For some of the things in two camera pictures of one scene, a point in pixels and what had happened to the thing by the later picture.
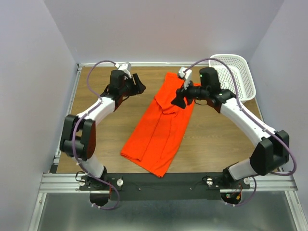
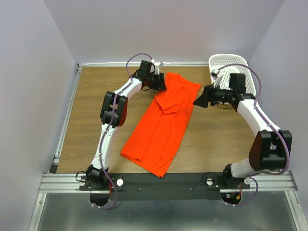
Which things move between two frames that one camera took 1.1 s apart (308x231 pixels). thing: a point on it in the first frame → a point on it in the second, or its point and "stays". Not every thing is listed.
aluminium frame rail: (69, 183) stays
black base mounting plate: (133, 186) stays
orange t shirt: (156, 140) stays
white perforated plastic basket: (246, 85) stays
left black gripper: (140, 87) → (159, 85)
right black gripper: (180, 93) → (208, 92)
